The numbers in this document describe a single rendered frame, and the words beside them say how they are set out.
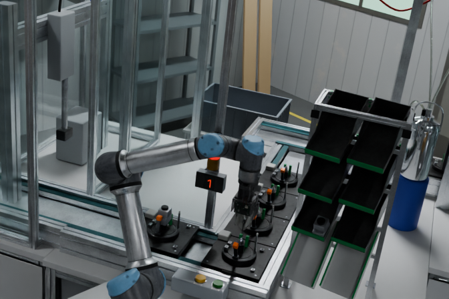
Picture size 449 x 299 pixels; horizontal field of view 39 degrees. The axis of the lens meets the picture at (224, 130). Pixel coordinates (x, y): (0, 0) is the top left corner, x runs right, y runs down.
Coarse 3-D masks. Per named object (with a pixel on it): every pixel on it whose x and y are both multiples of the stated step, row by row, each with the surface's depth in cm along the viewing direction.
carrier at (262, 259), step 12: (216, 240) 267; (228, 240) 268; (240, 240) 256; (216, 252) 259; (228, 252) 257; (240, 252) 257; (252, 252) 258; (264, 252) 263; (204, 264) 251; (216, 264) 252; (228, 264) 252; (240, 264) 252; (252, 264) 254; (264, 264) 255; (240, 276) 248; (252, 276) 247
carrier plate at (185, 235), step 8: (184, 224) 276; (192, 224) 277; (184, 232) 270; (192, 232) 271; (152, 240) 262; (176, 240) 264; (184, 240) 265; (152, 248) 258; (160, 248) 258; (168, 248) 258; (176, 248) 259; (184, 248) 262; (176, 256) 255
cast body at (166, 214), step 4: (160, 208) 264; (164, 208) 262; (168, 208) 264; (160, 212) 263; (164, 212) 262; (168, 212) 263; (164, 216) 263; (168, 216) 264; (156, 220) 263; (164, 220) 262; (168, 220) 265; (164, 224) 263
